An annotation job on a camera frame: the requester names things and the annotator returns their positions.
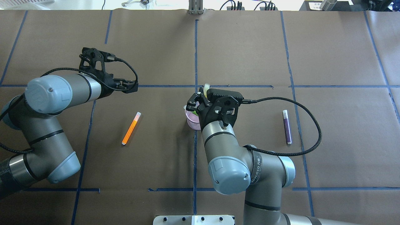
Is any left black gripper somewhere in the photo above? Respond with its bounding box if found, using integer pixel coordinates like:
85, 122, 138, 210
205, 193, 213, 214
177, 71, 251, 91
94, 71, 138, 98

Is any yellow highlighter pen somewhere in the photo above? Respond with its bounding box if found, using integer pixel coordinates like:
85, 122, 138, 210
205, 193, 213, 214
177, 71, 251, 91
203, 83, 211, 97

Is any aluminium frame post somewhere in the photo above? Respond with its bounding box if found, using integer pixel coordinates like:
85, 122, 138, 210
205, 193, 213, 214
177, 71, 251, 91
188, 0, 204, 15

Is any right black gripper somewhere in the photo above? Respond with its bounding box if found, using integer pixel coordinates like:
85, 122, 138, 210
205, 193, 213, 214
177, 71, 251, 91
186, 88, 222, 128

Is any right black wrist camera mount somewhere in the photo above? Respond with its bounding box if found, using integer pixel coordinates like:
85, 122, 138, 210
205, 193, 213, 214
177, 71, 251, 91
205, 88, 244, 127

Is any orange highlighter pen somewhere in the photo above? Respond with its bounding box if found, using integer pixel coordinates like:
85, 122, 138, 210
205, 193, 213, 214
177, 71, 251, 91
121, 112, 141, 146

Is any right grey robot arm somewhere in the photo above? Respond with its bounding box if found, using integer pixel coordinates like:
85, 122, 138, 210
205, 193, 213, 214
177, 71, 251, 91
186, 88, 346, 225

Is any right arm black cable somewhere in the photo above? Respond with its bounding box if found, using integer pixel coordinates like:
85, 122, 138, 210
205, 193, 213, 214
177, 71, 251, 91
241, 97, 322, 157

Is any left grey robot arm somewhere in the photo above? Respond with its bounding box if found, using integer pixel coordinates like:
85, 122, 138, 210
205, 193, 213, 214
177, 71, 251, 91
1, 72, 138, 199

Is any purple highlighter pen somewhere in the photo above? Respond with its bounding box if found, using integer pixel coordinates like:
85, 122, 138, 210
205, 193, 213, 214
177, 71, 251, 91
282, 110, 292, 145

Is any pink mesh pen holder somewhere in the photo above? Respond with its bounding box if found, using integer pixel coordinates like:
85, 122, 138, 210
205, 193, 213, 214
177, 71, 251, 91
184, 105, 201, 131

